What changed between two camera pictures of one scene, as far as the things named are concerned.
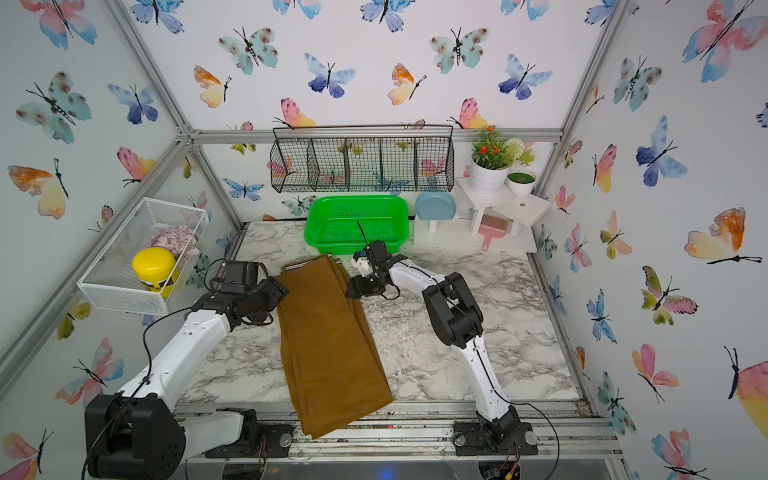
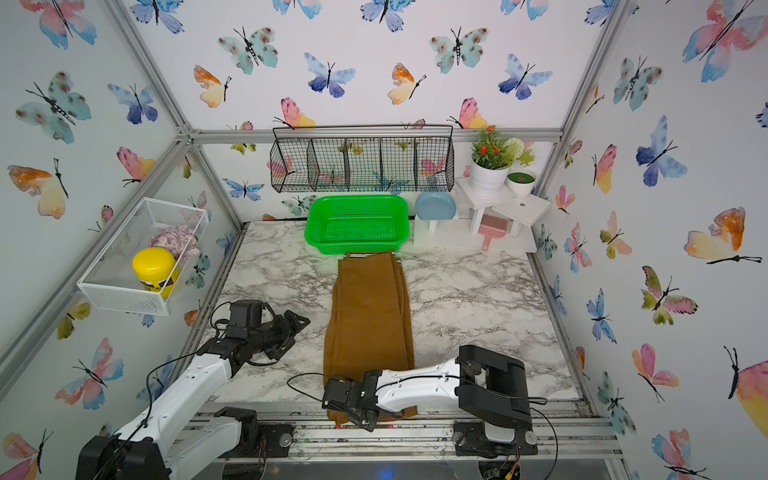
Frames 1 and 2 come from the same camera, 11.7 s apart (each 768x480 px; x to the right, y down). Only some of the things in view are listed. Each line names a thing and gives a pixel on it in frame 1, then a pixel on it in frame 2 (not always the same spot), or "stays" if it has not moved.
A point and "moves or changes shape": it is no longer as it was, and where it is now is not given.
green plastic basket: (345, 224) stays
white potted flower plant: (492, 157) stays
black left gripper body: (266, 298) → (272, 338)
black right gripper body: (366, 283) → (354, 418)
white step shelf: (498, 223) stays
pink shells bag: (180, 240) stays
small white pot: (521, 183) stays
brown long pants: (334, 364) moves or changes shape
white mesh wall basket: (141, 266) stays
